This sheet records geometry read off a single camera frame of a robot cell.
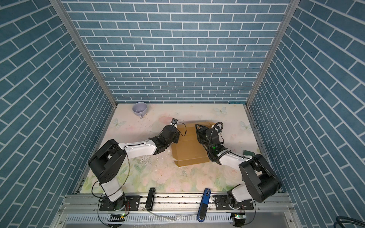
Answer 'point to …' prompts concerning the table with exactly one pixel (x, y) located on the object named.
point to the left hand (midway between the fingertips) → (176, 130)
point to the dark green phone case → (245, 152)
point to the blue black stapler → (202, 213)
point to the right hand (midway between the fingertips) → (193, 124)
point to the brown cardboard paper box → (189, 149)
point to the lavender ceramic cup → (139, 109)
